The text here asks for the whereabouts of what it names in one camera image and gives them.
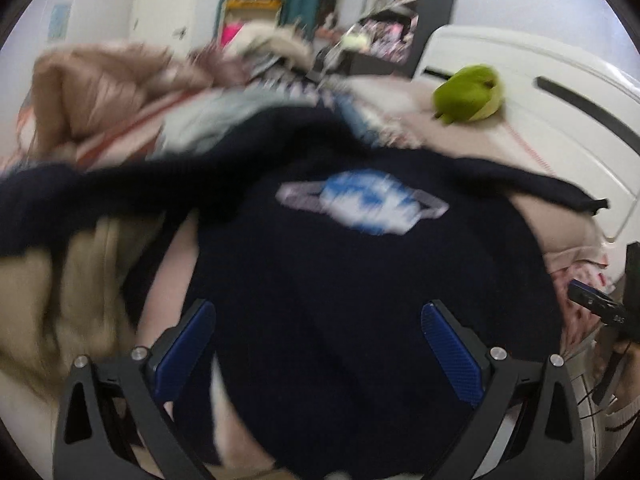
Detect navy planet sweater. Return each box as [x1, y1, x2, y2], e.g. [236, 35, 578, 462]
[1, 107, 608, 479]

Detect cream clothes pile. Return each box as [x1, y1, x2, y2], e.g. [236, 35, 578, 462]
[222, 21, 314, 70]

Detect polka dot pink sheet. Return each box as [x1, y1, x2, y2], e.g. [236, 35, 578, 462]
[550, 260, 614, 358]

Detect pink ribbed bed cover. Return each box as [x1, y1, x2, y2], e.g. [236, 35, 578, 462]
[349, 77, 606, 266]

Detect beige knit garment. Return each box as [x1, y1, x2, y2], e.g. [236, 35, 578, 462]
[1, 218, 162, 400]

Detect white bed headboard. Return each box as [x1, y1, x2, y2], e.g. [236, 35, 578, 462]
[412, 24, 640, 246]

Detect green plush toy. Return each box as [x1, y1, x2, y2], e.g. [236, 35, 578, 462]
[432, 65, 504, 124]

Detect striped fuzzy blanket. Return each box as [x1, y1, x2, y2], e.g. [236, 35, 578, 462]
[228, 76, 431, 148]

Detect light grey garment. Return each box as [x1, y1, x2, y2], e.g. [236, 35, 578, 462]
[148, 88, 317, 159]

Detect pink puffy comforter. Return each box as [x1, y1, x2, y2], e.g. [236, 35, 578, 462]
[29, 41, 215, 157]

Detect white door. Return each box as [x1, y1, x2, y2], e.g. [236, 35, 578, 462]
[129, 0, 196, 55]

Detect yellow wooden shelf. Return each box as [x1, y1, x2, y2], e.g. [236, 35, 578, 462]
[221, 0, 283, 25]

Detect black wall shelf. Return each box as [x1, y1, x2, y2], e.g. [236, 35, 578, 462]
[338, 0, 454, 76]

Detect blue wall poster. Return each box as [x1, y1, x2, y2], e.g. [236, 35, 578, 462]
[48, 3, 72, 41]

